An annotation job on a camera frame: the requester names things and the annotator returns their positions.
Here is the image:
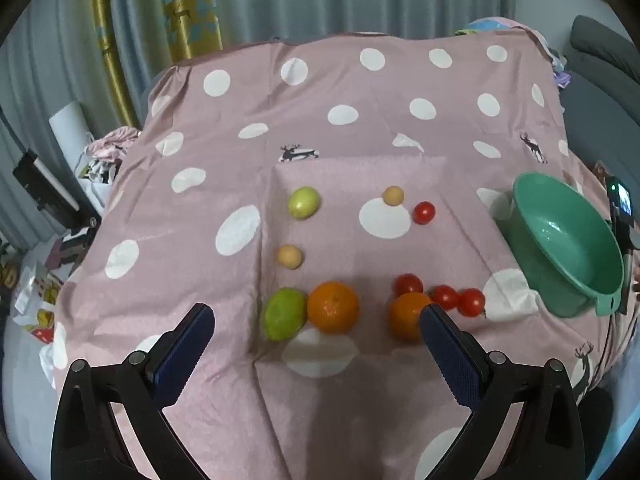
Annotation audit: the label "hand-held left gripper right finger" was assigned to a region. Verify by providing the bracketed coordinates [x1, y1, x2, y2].
[419, 303, 587, 480]

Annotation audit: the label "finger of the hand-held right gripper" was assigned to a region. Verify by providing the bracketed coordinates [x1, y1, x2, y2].
[618, 252, 634, 317]

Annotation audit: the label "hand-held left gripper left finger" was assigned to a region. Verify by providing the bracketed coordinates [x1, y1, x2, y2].
[50, 303, 217, 480]

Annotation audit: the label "orange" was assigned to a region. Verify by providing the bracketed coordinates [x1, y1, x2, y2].
[306, 281, 361, 335]
[389, 292, 432, 342]

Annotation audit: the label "green plastic bowl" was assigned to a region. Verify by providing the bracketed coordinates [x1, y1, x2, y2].
[500, 171, 626, 318]

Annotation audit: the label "large green lime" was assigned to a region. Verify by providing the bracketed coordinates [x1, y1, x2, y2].
[262, 287, 308, 342]

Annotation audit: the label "small green fruit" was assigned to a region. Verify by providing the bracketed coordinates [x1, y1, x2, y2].
[287, 186, 321, 221]

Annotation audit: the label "grey sofa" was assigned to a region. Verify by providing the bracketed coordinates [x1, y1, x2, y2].
[557, 15, 640, 201]

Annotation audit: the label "purple cloth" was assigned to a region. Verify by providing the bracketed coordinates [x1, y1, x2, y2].
[547, 42, 573, 91]

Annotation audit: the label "printed plastic bags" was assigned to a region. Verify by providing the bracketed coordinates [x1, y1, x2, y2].
[12, 260, 66, 346]

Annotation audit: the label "white patterned bag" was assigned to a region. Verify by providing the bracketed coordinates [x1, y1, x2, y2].
[75, 152, 123, 211]

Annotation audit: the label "colourful pastel cloth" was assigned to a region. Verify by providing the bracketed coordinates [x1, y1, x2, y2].
[455, 16, 551, 46]

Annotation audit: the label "pink crumpled cloth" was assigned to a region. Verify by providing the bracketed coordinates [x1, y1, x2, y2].
[82, 127, 143, 161]

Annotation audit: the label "black box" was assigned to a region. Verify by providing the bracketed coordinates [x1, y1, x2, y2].
[12, 149, 81, 213]

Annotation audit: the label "pink polka dot blanket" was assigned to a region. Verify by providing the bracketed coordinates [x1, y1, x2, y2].
[42, 32, 621, 480]

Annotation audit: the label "yellow patterned curtain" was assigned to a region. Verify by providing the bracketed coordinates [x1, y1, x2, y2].
[90, 0, 223, 131]

